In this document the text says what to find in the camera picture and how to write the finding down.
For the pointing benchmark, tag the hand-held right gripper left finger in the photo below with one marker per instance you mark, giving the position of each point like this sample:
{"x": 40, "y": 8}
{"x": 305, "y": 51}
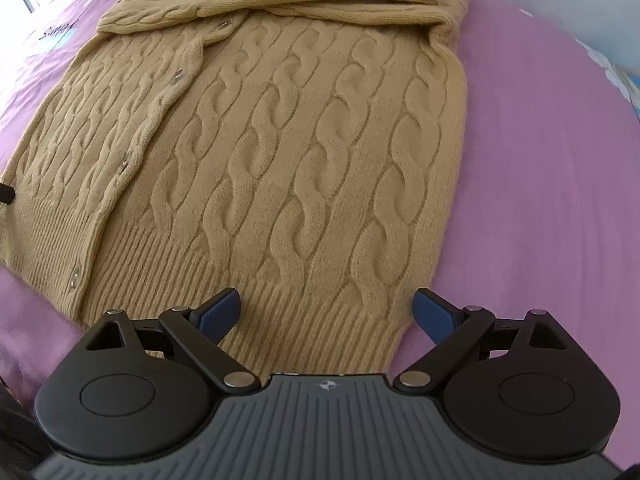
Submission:
{"x": 221, "y": 318}

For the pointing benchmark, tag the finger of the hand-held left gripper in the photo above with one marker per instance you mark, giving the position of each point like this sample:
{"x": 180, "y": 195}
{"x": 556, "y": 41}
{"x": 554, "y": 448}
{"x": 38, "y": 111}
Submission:
{"x": 4, "y": 193}

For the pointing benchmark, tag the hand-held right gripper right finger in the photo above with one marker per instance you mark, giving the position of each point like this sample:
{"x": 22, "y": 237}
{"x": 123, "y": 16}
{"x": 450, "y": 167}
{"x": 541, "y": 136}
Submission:
{"x": 436, "y": 318}

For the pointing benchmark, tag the pink floral bed sheet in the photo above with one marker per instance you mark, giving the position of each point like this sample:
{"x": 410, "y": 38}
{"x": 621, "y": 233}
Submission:
{"x": 530, "y": 170}

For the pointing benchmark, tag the blue and yellow pillow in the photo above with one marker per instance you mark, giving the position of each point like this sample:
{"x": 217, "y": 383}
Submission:
{"x": 632, "y": 95}

